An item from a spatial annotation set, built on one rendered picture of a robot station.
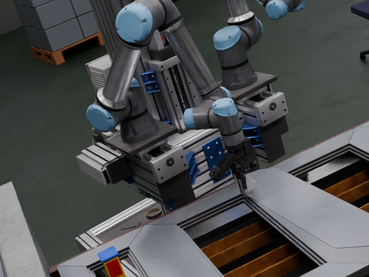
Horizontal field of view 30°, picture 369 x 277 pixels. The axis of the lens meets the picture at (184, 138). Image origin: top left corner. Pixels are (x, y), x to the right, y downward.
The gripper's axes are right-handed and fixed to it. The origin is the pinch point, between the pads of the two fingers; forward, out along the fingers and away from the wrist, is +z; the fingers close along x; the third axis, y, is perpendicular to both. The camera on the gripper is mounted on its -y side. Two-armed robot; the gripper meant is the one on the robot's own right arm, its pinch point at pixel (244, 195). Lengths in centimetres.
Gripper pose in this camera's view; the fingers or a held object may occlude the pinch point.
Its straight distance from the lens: 241.6
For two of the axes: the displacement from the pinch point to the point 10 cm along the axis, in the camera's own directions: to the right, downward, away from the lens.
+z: 2.8, 8.8, 3.8
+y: 9.0, -3.8, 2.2
